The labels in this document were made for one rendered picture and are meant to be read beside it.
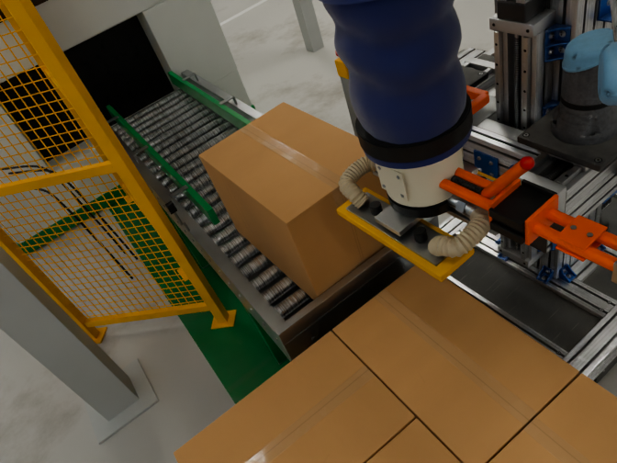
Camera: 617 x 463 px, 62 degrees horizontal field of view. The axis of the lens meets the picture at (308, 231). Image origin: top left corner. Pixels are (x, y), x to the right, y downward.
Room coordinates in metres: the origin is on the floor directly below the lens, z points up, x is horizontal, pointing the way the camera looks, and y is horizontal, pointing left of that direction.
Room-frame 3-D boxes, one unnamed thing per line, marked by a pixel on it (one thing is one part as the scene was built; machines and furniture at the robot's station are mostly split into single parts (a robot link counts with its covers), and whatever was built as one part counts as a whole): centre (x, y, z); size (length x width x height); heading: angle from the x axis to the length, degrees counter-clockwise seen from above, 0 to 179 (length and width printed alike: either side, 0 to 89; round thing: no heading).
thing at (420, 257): (0.81, -0.19, 1.09); 0.34 x 0.10 x 0.05; 22
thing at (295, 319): (1.17, -0.11, 0.58); 0.70 x 0.03 x 0.06; 110
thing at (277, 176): (1.48, -0.02, 0.75); 0.60 x 0.40 x 0.40; 22
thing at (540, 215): (0.62, -0.37, 1.20); 0.10 x 0.08 x 0.06; 112
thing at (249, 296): (2.15, 0.60, 0.50); 2.31 x 0.05 x 0.19; 20
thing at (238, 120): (2.69, 0.17, 0.60); 1.60 x 0.11 x 0.09; 20
